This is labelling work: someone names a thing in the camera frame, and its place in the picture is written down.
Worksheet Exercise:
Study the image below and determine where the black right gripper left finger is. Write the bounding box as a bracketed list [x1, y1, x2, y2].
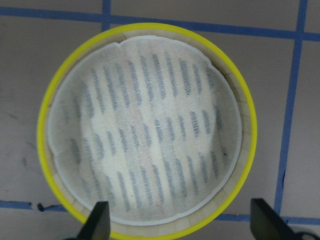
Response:
[76, 201, 110, 240]

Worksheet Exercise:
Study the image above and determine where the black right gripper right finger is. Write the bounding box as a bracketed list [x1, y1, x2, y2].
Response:
[250, 198, 300, 240]

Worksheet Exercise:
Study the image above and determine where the yellow bamboo steamer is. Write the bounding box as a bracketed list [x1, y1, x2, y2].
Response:
[37, 23, 257, 240]

